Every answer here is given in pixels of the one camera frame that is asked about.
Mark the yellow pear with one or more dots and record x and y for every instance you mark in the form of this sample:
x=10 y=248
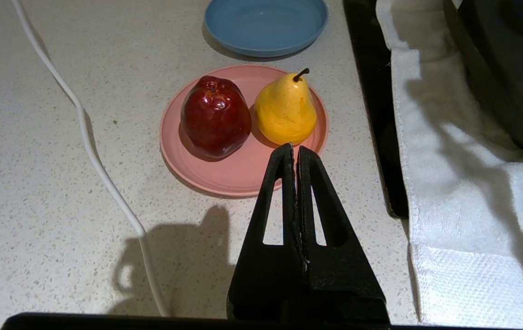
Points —
x=285 y=112

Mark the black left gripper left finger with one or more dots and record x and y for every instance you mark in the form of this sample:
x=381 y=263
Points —
x=266 y=279

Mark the black rice cooker body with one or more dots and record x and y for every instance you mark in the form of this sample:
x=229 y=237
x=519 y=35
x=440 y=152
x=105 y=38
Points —
x=509 y=68

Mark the blue plate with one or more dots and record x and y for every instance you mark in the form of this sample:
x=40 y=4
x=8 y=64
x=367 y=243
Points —
x=266 y=25

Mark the long black flat bar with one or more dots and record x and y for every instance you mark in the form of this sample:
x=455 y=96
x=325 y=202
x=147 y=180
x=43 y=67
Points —
x=376 y=91

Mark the white towel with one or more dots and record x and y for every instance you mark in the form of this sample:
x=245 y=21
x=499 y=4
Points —
x=472 y=206

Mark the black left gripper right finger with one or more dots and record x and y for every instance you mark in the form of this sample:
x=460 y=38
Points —
x=339 y=279

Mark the dark red apple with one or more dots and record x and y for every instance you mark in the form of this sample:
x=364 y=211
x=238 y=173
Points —
x=215 y=117

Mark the pink plate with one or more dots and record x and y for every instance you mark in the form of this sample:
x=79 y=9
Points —
x=234 y=174

